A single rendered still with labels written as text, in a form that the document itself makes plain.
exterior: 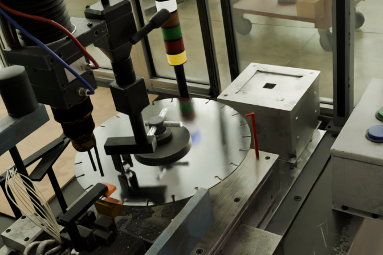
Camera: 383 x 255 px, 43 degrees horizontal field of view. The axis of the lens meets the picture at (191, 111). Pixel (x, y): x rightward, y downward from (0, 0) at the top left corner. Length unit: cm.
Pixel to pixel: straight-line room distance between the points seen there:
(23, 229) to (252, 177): 43
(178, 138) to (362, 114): 37
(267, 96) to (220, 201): 30
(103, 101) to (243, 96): 56
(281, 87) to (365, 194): 31
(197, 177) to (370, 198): 34
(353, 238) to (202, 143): 33
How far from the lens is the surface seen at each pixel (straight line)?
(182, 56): 114
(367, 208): 100
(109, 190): 81
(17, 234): 93
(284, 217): 101
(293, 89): 112
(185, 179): 82
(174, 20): 110
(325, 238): 98
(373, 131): 97
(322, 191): 107
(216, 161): 84
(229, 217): 88
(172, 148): 88
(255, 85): 115
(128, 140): 82
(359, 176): 96
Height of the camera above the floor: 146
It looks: 31 degrees down
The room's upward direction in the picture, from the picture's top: 11 degrees counter-clockwise
